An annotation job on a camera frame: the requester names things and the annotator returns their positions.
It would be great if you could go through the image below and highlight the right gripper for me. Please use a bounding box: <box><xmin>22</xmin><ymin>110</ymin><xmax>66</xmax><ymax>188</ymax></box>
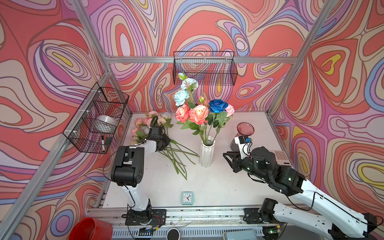
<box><xmin>222</xmin><ymin>150</ymin><xmax>270</xmax><ymax>183</ymax></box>

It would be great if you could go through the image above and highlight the white ribbed vase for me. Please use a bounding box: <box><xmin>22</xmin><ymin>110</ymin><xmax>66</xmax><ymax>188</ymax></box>
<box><xmin>200</xmin><ymin>137</ymin><xmax>215</xmax><ymax>168</ymax></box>

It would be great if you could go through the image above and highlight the pink glass vase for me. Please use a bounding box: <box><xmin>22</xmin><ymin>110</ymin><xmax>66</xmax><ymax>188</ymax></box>
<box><xmin>231</xmin><ymin>122</ymin><xmax>255</xmax><ymax>152</ymax></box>

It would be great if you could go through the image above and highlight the red pink rose stem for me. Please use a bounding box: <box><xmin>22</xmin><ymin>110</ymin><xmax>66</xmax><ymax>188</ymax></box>
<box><xmin>175</xmin><ymin>104</ymin><xmax>191</xmax><ymax>129</ymax></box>

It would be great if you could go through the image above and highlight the large peach rose stem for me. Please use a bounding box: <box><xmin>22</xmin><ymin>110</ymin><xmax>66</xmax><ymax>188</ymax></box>
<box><xmin>189</xmin><ymin>105</ymin><xmax>209</xmax><ymax>144</ymax></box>

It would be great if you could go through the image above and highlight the pale blue flower stem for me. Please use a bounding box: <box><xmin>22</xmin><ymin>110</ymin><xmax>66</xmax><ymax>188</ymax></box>
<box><xmin>173</xmin><ymin>72</ymin><xmax>208</xmax><ymax>145</ymax></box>

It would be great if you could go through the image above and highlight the blue rose stem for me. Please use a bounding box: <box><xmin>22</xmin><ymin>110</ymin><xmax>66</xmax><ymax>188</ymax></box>
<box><xmin>208</xmin><ymin>100</ymin><xmax>229</xmax><ymax>141</ymax></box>

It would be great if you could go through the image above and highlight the pink carnation flower stem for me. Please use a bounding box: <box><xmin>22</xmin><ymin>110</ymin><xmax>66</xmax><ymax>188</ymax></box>
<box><xmin>198</xmin><ymin>96</ymin><xmax>210</xmax><ymax>108</ymax></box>

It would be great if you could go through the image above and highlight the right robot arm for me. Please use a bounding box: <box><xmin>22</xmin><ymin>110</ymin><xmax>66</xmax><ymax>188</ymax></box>
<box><xmin>223</xmin><ymin>147</ymin><xmax>383</xmax><ymax>240</ymax></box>

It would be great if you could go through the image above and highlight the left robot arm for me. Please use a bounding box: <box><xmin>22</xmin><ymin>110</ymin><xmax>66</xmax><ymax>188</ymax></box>
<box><xmin>110</xmin><ymin>127</ymin><xmax>171</xmax><ymax>226</ymax></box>

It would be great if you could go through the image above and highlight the pile of artificial flowers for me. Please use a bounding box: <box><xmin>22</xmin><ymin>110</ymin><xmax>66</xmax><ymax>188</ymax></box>
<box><xmin>131</xmin><ymin>111</ymin><xmax>199</xmax><ymax>180</ymax></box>

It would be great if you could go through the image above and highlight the black marker in basket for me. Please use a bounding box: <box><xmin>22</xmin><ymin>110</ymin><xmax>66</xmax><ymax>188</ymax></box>
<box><xmin>101</xmin><ymin>135</ymin><xmax>106</xmax><ymax>153</ymax></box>

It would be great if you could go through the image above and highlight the white bowl in basket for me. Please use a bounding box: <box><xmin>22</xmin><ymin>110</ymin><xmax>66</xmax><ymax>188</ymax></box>
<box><xmin>93</xmin><ymin>115</ymin><xmax>118</xmax><ymax>134</ymax></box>

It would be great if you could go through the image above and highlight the small teal clock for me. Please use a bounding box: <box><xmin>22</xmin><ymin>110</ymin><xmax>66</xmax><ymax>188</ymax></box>
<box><xmin>181</xmin><ymin>192</ymin><xmax>195</xmax><ymax>206</ymax></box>

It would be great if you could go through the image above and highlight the grey box at bottom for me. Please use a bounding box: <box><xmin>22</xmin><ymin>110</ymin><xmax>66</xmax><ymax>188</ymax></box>
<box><xmin>223</xmin><ymin>230</ymin><xmax>258</xmax><ymax>240</ymax></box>

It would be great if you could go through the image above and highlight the black white round cup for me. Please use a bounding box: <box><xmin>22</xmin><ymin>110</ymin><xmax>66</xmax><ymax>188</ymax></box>
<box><xmin>166</xmin><ymin>228</ymin><xmax>181</xmax><ymax>240</ymax></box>

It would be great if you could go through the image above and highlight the red bucket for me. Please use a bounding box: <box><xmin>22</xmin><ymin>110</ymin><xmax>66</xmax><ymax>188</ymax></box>
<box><xmin>69</xmin><ymin>218</ymin><xmax>113</xmax><ymax>240</ymax></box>

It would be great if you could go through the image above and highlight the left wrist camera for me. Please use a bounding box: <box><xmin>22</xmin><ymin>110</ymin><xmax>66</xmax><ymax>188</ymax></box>
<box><xmin>148</xmin><ymin>126</ymin><xmax>164</xmax><ymax>141</ymax></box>

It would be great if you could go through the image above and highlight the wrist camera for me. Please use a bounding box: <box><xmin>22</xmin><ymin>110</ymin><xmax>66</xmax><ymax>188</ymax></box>
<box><xmin>234</xmin><ymin>135</ymin><xmax>252</xmax><ymax>160</ymax></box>
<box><xmin>148</xmin><ymin>126</ymin><xmax>164</xmax><ymax>141</ymax></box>

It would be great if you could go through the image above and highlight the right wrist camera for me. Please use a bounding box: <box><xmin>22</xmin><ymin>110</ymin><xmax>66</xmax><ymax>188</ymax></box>
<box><xmin>234</xmin><ymin>135</ymin><xmax>252</xmax><ymax>160</ymax></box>

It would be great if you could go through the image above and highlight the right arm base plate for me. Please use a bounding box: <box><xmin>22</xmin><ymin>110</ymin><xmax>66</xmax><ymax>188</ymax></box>
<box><xmin>242</xmin><ymin>207</ymin><xmax>287</xmax><ymax>226</ymax></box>

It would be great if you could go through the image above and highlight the black wire basket left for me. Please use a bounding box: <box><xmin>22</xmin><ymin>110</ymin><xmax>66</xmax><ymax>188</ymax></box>
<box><xmin>63</xmin><ymin>83</ymin><xmax>129</xmax><ymax>154</ymax></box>

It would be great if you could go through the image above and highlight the black wire basket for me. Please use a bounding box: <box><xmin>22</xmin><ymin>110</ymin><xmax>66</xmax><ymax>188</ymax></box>
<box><xmin>173</xmin><ymin>50</ymin><xmax>238</xmax><ymax>86</ymax></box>
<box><xmin>63</xmin><ymin>83</ymin><xmax>129</xmax><ymax>154</ymax></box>

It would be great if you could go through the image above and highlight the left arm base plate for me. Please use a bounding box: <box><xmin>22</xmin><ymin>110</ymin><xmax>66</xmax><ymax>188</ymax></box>
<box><xmin>125</xmin><ymin>209</ymin><xmax>167</xmax><ymax>227</ymax></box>

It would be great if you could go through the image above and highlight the black wire basket back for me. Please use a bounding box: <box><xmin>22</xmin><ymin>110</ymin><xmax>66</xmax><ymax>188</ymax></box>
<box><xmin>173</xmin><ymin>50</ymin><xmax>238</xmax><ymax>86</ymax></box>

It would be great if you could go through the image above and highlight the aluminium mounting rail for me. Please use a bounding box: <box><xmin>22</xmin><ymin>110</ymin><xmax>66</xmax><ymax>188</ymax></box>
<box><xmin>86</xmin><ymin>205</ymin><xmax>261</xmax><ymax>228</ymax></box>

